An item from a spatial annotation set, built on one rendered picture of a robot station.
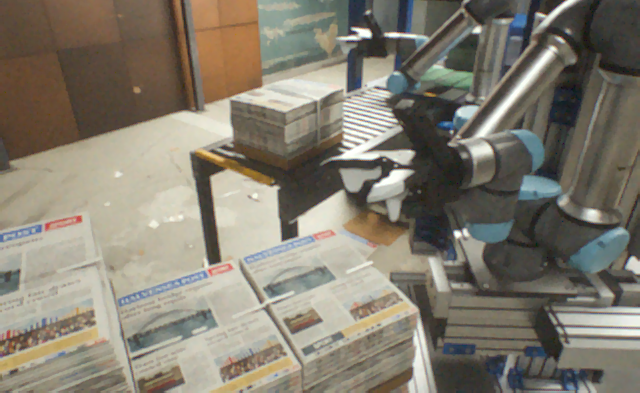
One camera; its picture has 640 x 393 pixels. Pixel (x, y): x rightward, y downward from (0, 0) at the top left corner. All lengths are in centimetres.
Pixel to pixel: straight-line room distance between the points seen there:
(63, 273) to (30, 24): 356
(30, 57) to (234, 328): 359
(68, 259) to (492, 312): 95
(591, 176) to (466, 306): 46
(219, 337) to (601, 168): 80
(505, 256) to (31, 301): 96
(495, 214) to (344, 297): 40
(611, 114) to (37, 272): 100
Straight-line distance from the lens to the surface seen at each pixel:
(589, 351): 120
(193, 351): 92
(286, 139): 153
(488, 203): 76
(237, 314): 97
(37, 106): 434
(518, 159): 73
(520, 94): 89
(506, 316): 123
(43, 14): 428
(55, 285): 78
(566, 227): 99
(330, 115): 172
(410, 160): 62
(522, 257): 112
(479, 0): 143
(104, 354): 68
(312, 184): 153
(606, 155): 93
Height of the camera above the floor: 150
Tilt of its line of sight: 28 degrees down
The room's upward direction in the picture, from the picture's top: straight up
